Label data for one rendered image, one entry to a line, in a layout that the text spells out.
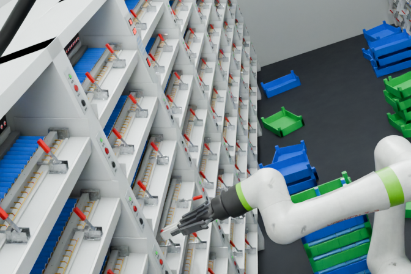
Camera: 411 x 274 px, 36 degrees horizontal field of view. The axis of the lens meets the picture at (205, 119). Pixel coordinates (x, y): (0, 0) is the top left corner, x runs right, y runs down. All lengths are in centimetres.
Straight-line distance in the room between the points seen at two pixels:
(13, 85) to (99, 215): 44
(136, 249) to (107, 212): 19
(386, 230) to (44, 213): 124
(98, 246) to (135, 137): 57
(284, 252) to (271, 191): 155
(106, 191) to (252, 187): 46
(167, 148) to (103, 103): 56
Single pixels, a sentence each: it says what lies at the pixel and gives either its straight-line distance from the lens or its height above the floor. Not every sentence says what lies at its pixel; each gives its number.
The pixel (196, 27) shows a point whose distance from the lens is 366.
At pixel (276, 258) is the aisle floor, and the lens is 337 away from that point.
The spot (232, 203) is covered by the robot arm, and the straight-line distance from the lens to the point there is 191.
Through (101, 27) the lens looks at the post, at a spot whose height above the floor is 156.
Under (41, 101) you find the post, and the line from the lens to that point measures 161.
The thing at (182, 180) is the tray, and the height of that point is 89.
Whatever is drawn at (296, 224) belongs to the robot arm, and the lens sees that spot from 185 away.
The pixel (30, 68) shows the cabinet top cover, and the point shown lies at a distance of 144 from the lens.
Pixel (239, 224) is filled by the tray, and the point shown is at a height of 32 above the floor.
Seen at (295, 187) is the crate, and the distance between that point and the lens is 382.
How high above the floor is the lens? 195
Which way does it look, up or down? 21 degrees down
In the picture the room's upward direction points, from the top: 22 degrees counter-clockwise
